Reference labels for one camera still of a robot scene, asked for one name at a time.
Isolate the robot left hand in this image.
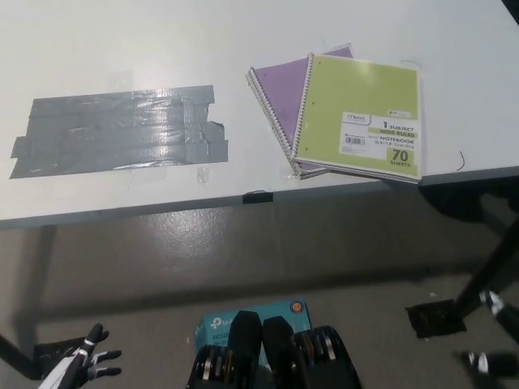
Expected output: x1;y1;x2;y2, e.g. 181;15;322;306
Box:
40;323;122;389

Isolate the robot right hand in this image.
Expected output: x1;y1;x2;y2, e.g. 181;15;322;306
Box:
453;289;519;378

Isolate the green Mead spiral notebook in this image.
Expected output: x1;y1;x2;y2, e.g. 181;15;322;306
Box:
290;52;423;186

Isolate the purple spiral notebook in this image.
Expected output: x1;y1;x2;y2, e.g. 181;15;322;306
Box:
246;43;358;182

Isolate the teal TP-Link router box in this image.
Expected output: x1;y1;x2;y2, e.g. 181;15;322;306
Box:
194;298;313;365

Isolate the grey duct tape patch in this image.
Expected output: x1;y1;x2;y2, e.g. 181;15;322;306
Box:
7;83;230;182

